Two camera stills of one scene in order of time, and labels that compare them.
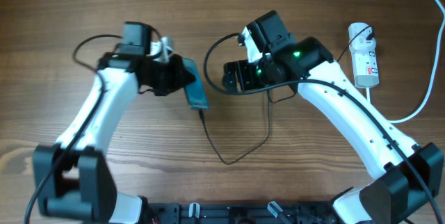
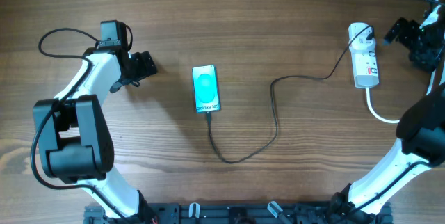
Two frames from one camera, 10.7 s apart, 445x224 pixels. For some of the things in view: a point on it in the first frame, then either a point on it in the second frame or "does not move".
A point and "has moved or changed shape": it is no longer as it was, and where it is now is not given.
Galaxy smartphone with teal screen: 195,90 has moved or changed shape
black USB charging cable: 268,94 has moved or changed shape
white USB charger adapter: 360,44 does not move
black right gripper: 243,67 -> 427,61
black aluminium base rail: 217,213 does not move
